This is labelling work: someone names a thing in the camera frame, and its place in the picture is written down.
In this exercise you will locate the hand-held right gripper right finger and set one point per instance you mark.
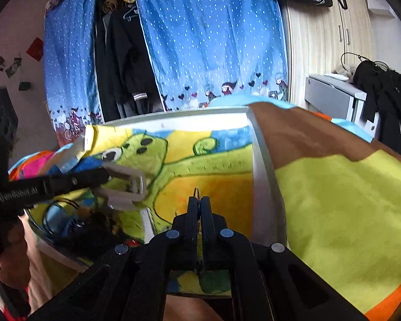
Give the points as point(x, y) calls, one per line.
point(205, 220)

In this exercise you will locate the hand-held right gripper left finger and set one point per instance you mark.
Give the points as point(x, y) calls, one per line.
point(193, 220)

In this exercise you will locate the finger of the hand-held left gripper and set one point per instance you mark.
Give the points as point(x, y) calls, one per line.
point(77, 180)

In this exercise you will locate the white framed painted tray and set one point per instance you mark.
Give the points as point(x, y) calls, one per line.
point(204, 160)

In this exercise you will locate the person's left hand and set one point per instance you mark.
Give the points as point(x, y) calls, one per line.
point(15, 267)

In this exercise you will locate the blue dotted curtain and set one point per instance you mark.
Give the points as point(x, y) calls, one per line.
point(214, 40)
point(66, 73)

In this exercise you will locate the red paper square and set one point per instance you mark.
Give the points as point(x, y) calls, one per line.
point(35, 49)

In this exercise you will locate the colourful printed blanket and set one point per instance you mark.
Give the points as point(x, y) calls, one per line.
point(337, 207)

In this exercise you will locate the black hanging clothes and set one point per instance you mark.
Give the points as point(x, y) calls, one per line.
point(127, 57)

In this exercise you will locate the grey clothes hanger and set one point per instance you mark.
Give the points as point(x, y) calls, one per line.
point(130, 15)

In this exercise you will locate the grey cabinet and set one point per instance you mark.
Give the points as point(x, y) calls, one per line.
point(327, 97)

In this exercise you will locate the white wardrobe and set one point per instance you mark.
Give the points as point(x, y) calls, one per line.
point(317, 40)

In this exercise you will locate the black clothing heap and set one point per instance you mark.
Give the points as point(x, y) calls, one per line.
point(384, 93)

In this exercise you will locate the dark green wall card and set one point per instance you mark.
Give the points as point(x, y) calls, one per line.
point(25, 86)

